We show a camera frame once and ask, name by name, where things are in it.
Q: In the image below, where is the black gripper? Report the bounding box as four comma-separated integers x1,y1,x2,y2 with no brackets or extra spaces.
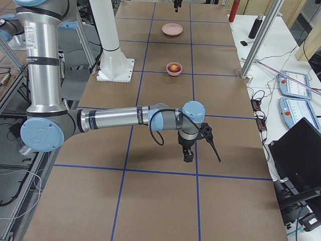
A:
178,135,196,163
173,0,182,13

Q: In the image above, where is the red apple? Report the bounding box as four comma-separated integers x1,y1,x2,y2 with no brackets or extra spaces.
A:
169,64,180,72

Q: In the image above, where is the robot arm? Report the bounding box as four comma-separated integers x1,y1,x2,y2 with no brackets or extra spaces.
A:
16,1,213,162

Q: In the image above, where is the pink plate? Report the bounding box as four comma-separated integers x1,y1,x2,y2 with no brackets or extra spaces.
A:
162,23,183,36

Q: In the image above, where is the pink bowl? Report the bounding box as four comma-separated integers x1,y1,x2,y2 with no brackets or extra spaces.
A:
166,62,183,76

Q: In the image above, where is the red bottle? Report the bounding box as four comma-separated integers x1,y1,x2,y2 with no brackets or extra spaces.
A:
229,0,240,23

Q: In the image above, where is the black power strip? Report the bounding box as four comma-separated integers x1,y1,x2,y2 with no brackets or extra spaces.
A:
251,98,267,132

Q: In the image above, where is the black water bottle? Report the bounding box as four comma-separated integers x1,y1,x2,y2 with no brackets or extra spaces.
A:
248,14,264,39

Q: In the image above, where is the brown paper table cover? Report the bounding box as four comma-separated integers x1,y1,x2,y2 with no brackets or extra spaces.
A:
24,2,287,240

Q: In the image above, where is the black laptop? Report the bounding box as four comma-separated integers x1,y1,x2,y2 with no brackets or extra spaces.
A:
268,118,320,187

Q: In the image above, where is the lower teach pendant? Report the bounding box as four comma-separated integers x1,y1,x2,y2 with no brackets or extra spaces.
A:
279,97,320,131

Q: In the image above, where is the teach pendant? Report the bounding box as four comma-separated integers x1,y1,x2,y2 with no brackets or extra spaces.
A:
279,97,320,131
277,70,312,100

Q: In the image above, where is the upper teach pendant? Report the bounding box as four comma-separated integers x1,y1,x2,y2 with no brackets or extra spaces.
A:
277,70,312,100

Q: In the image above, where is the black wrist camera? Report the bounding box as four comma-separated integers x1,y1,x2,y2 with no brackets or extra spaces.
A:
200,123,214,142

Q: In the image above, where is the black camera cable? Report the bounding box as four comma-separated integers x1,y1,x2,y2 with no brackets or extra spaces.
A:
149,108,222,163

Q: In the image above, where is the aluminium frame post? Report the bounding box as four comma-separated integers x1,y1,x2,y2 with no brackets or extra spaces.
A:
238,0,284,83

